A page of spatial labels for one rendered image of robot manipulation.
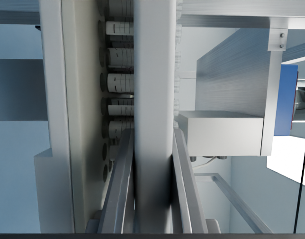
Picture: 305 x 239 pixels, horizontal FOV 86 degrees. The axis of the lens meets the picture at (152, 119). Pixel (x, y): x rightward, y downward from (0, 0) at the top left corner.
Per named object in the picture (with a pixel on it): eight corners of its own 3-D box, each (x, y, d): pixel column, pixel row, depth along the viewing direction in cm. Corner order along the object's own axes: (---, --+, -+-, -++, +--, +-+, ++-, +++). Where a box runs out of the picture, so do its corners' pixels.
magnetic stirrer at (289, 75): (264, 142, 46) (295, 141, 46) (272, 63, 43) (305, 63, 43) (229, 128, 66) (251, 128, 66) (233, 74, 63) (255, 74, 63)
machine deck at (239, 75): (256, 156, 43) (271, 156, 43) (271, 1, 38) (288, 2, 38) (192, 121, 105) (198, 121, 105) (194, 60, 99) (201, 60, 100)
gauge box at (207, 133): (186, 157, 43) (260, 156, 43) (187, 117, 41) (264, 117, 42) (173, 136, 65) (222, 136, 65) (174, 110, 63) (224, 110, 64)
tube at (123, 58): (78, 50, 12) (177, 52, 12) (78, 68, 12) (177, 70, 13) (70, 44, 11) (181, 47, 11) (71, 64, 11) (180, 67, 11)
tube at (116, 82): (79, 73, 12) (177, 76, 13) (80, 91, 13) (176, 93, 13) (71, 71, 11) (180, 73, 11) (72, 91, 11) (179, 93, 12)
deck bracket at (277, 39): (268, 50, 39) (287, 50, 39) (271, 27, 38) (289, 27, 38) (266, 50, 40) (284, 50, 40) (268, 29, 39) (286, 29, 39)
